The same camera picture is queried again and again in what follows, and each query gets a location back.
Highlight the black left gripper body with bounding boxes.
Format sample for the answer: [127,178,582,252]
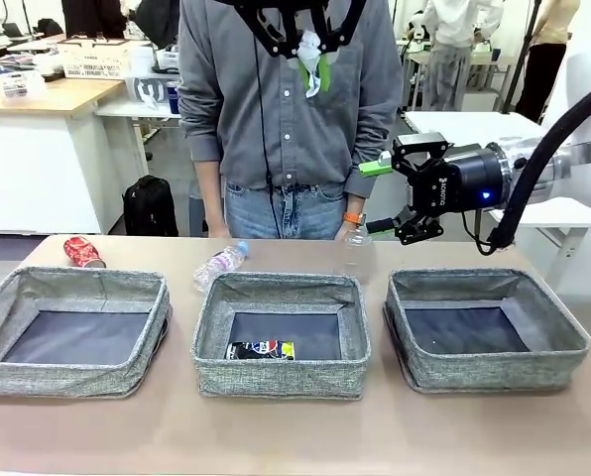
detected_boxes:
[245,0,349,31]

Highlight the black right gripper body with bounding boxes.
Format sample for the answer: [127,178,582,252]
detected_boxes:
[409,144,507,220]

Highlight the white paper ball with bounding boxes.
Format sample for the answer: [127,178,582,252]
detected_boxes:
[295,29,327,99]

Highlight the clear capless plastic bottle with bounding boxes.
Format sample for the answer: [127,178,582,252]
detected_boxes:
[332,227,376,287]

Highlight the crushed dark soda can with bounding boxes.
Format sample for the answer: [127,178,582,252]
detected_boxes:
[225,339,296,361]

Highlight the crushed red soda can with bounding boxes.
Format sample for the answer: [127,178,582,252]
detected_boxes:
[62,236,107,269]

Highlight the person's right forearm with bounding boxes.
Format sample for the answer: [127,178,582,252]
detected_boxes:
[178,98,228,229]

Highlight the person's left forearm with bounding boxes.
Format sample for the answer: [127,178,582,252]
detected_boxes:
[344,98,405,215]

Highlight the person's left hand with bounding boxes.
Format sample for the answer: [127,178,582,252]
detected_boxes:
[335,221,366,242]

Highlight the large white table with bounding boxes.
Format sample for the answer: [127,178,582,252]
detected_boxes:
[404,109,591,294]

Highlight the grey button shirt torso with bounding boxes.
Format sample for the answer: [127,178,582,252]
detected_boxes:
[178,0,405,199]

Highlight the blue jeans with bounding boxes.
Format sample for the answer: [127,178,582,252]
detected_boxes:
[224,180,349,241]

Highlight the bystander in white shirt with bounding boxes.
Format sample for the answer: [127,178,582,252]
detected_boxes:
[421,0,506,113]

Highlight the white plastic container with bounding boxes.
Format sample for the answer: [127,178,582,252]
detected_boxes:
[129,45,157,75]

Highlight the white sign with logo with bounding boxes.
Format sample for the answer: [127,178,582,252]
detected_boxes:
[132,76,171,107]

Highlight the black tripod pole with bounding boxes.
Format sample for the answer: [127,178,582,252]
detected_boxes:
[503,0,545,116]

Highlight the white background desk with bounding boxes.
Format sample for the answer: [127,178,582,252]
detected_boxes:
[94,96,185,175]

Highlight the bystander in beige top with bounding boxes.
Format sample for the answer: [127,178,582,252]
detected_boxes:
[516,0,582,123]

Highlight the grey fabric basket tilted rim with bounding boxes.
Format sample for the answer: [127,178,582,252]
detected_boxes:
[383,267,590,396]

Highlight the white slatted crate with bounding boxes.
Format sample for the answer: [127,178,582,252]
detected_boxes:
[57,37,139,79]

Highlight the bystander in black clothes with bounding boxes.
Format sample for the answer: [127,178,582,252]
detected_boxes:
[60,0,128,39]

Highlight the crushed blue-capped plastic bottle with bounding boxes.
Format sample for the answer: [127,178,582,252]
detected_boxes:
[192,240,251,294]

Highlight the black backpack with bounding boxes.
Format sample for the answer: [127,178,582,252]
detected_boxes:
[121,175,179,238]

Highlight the narrow grey fabric basket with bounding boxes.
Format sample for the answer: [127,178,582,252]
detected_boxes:
[190,271,372,401]

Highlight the small white labelled box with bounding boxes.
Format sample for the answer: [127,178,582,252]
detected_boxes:
[0,68,47,99]

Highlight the wide grey fabric basket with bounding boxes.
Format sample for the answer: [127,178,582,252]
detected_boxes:
[0,266,173,401]

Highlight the metal frame background desk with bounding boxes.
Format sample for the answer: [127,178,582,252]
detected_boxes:
[394,37,518,113]

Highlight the thin black hanging cord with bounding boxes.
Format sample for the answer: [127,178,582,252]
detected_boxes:
[253,7,283,239]

